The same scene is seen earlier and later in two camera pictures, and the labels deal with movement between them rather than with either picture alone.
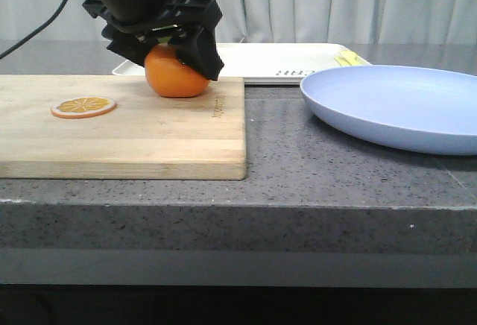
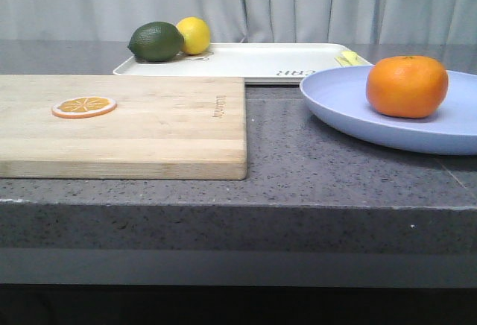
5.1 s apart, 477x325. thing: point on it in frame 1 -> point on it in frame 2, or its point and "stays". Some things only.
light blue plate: x=418 y=108 stays
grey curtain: x=270 y=4 stays
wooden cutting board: x=147 y=136 stays
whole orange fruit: x=168 y=76 -> x=407 y=86
